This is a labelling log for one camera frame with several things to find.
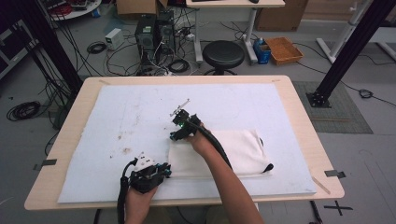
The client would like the round white table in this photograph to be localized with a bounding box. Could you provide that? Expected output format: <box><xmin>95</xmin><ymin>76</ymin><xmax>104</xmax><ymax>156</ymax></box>
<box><xmin>46</xmin><ymin>0</ymin><xmax>103</xmax><ymax>21</ymax></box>

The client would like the black computer tower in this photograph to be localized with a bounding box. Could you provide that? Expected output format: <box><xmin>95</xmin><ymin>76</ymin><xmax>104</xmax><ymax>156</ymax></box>
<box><xmin>134</xmin><ymin>14</ymin><xmax>158</xmax><ymax>69</ymax></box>
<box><xmin>156</xmin><ymin>10</ymin><xmax>177</xmax><ymax>56</ymax></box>

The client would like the white tank top black trim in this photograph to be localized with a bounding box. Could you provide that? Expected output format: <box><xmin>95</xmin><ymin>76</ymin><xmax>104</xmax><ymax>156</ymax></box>
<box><xmin>167</xmin><ymin>129</ymin><xmax>275</xmax><ymax>179</ymax></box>

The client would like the white desk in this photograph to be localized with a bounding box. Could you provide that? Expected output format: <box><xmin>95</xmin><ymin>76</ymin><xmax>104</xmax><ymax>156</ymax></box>
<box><xmin>185</xmin><ymin>0</ymin><xmax>286</xmax><ymax>65</ymax></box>

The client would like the blue box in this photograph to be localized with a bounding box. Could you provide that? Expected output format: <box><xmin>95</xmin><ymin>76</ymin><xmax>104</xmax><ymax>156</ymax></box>
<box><xmin>252</xmin><ymin>37</ymin><xmax>272</xmax><ymax>65</ymax></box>

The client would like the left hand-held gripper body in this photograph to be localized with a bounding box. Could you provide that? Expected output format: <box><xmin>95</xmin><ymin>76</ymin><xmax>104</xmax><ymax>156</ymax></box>
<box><xmin>128</xmin><ymin>151</ymin><xmax>165</xmax><ymax>194</ymax></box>

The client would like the black sleeved gripper cable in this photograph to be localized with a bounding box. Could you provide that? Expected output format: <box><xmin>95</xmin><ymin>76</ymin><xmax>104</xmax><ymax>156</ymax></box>
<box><xmin>186</xmin><ymin>119</ymin><xmax>233</xmax><ymax>171</ymax></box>
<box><xmin>117</xmin><ymin>158</ymin><xmax>139</xmax><ymax>224</ymax></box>

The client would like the open cardboard box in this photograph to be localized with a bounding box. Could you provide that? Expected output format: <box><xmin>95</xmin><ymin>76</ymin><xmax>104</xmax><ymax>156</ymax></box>
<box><xmin>115</xmin><ymin>0</ymin><xmax>169</xmax><ymax>17</ymax></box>

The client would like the white power supply box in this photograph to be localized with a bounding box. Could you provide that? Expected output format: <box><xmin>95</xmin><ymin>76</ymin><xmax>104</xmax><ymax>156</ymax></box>
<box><xmin>104</xmin><ymin>27</ymin><xmax>125</xmax><ymax>51</ymax></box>

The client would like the person's right hand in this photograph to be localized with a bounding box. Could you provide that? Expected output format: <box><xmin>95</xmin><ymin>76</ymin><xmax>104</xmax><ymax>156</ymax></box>
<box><xmin>186</xmin><ymin>122</ymin><xmax>219</xmax><ymax>158</ymax></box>

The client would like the black tape cross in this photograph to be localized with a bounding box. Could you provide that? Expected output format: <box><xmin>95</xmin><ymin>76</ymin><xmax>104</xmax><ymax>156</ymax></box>
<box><xmin>323</xmin><ymin>200</ymin><xmax>354</xmax><ymax>217</ymax></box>

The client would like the black aluminium post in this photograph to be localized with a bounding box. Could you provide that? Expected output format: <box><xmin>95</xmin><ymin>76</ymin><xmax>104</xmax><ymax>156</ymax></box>
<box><xmin>18</xmin><ymin>0</ymin><xmax>84</xmax><ymax>95</ymax></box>
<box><xmin>305</xmin><ymin>0</ymin><xmax>396</xmax><ymax>109</ymax></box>

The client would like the person's left hand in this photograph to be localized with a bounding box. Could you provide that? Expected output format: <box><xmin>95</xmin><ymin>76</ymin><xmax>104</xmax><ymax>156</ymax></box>
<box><xmin>124</xmin><ymin>186</ymin><xmax>159</xmax><ymax>217</ymax></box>

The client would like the black round stool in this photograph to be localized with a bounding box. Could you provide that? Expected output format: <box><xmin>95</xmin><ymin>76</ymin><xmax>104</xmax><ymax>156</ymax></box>
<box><xmin>202</xmin><ymin>39</ymin><xmax>246</xmax><ymax>77</ymax></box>

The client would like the large cardboard box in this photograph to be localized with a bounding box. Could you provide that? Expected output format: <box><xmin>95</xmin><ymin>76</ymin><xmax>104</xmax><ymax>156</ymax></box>
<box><xmin>254</xmin><ymin>5</ymin><xmax>309</xmax><ymax>33</ymax></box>

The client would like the white metal stand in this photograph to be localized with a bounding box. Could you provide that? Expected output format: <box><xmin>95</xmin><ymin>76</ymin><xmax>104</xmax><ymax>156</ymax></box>
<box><xmin>316</xmin><ymin>0</ymin><xmax>375</xmax><ymax>64</ymax></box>

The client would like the white foam mat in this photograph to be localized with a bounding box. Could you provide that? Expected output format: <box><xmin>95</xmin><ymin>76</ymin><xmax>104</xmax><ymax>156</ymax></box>
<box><xmin>57</xmin><ymin>83</ymin><xmax>318</xmax><ymax>204</ymax></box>

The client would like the coiled black cable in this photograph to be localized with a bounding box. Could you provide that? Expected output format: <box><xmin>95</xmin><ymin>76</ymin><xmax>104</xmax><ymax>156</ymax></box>
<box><xmin>167</xmin><ymin>58</ymin><xmax>191</xmax><ymax>75</ymax></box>
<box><xmin>6</xmin><ymin>100</ymin><xmax>42</xmax><ymax>122</ymax></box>
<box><xmin>86</xmin><ymin>40</ymin><xmax>108</xmax><ymax>55</ymax></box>
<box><xmin>358</xmin><ymin>89</ymin><xmax>375</xmax><ymax>100</ymax></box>

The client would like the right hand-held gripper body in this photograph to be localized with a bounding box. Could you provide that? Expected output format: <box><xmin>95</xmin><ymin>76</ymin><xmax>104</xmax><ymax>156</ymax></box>
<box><xmin>169</xmin><ymin>98</ymin><xmax>202</xmax><ymax>140</ymax></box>

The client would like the grey floor mat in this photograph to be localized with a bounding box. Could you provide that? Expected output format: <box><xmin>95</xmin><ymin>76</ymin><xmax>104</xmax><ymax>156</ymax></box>
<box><xmin>292</xmin><ymin>80</ymin><xmax>375</xmax><ymax>135</ymax></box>

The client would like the grey tape piece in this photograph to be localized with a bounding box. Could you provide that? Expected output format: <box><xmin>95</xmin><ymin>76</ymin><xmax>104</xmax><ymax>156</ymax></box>
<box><xmin>323</xmin><ymin>169</ymin><xmax>347</xmax><ymax>179</ymax></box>
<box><xmin>33</xmin><ymin>158</ymin><xmax>58</xmax><ymax>172</ymax></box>

